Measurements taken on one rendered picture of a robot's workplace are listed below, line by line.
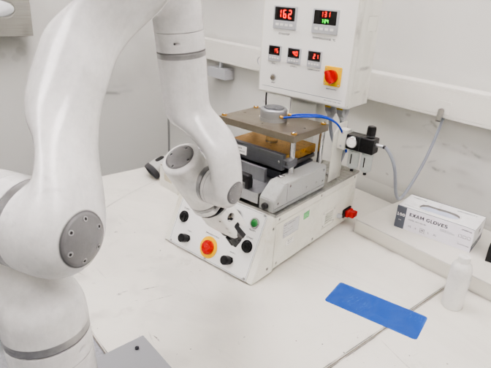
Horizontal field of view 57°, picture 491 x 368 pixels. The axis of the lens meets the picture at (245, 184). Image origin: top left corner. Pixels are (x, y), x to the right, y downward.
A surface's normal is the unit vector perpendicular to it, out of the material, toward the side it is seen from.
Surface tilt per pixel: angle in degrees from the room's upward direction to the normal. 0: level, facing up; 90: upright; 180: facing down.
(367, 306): 0
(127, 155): 90
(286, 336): 0
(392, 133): 90
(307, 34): 90
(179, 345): 0
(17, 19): 90
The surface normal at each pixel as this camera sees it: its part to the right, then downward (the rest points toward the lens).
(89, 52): 0.57, 0.04
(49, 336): 0.47, 0.28
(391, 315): 0.05, -0.92
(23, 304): 0.21, -0.58
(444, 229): -0.63, 0.28
